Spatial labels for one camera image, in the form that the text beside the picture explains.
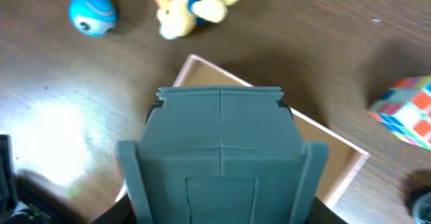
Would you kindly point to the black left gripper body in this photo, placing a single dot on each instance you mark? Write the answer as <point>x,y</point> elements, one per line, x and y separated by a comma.
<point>14,211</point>

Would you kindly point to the blue ball with eye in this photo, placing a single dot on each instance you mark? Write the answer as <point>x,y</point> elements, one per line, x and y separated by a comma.
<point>93,17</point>

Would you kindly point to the yellow plush duck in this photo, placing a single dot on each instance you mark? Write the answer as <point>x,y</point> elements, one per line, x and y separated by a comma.
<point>178,18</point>

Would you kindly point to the multicoloured puzzle cube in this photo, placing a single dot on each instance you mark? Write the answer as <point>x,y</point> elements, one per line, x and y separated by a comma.
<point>404,109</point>

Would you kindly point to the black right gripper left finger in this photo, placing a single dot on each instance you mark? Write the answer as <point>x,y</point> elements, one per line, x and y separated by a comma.
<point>120,213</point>

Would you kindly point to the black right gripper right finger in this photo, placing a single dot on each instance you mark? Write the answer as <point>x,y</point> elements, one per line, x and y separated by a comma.
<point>321,214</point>

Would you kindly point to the black round ridged disc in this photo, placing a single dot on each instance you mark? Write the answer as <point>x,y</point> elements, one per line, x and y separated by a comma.
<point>418,205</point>

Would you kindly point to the yellow grey toy truck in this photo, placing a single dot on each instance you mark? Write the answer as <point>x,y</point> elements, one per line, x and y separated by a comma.
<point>221,154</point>

